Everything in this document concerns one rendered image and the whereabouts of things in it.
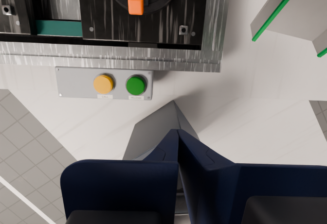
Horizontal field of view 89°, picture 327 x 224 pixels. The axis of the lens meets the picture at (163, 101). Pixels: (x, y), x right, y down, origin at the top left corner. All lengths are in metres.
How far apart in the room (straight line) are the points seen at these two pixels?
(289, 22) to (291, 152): 0.44
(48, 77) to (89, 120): 0.16
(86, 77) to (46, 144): 1.48
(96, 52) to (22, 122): 1.53
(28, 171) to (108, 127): 1.62
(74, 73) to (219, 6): 0.33
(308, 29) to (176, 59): 0.24
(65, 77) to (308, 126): 0.69
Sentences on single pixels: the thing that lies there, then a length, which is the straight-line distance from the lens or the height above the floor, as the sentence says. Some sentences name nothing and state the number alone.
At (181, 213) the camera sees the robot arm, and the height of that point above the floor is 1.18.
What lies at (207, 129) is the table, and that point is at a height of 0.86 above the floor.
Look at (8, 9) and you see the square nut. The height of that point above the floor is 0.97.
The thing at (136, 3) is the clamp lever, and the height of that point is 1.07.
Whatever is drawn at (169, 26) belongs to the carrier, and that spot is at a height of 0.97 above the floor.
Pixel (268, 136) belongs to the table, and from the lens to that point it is 0.63.
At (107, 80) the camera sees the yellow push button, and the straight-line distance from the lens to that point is 0.37.
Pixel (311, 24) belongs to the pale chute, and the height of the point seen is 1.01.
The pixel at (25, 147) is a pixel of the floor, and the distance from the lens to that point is 1.97.
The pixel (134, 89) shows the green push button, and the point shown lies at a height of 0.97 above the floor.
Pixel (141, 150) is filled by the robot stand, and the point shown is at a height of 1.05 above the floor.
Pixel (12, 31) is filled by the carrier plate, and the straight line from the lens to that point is 0.46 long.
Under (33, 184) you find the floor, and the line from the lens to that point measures 2.18.
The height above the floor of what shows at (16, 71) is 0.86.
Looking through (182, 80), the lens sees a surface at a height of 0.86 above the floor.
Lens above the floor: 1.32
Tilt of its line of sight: 74 degrees down
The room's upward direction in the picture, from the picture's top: 177 degrees clockwise
